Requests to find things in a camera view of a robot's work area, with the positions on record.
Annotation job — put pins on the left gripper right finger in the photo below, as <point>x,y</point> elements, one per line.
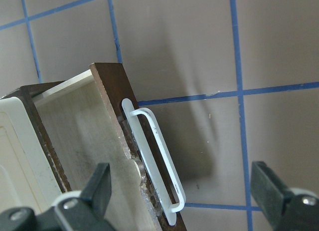
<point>285,209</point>

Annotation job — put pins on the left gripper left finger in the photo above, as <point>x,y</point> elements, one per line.
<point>72,211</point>

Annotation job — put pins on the dark wooden drawer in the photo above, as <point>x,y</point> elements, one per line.
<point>94,118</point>

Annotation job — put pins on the white plastic storage box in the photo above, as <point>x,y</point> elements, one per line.
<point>26,177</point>

